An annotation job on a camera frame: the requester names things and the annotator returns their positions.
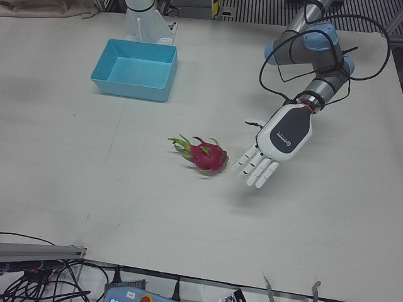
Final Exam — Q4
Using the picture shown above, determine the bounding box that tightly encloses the blue teach pendant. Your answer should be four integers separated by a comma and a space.
103, 279, 167, 302

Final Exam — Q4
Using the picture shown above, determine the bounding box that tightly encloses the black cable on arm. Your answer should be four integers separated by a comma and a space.
258, 0, 392, 109

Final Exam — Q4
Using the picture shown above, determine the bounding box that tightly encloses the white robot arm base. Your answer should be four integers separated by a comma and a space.
124, 0, 179, 47

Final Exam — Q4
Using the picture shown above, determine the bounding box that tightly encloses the aluminium profile rail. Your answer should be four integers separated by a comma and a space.
0, 242, 88, 262

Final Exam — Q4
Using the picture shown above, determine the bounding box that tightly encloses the black cable bundle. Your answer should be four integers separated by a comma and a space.
0, 232, 110, 302

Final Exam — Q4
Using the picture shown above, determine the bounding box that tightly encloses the pink dragon fruit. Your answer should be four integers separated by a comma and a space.
167, 134, 230, 177

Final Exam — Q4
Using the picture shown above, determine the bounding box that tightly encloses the white and grey robot hand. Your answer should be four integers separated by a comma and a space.
230, 103, 315, 189

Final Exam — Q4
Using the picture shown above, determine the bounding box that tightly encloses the light blue plastic bin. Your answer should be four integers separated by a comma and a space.
90, 38, 178, 103

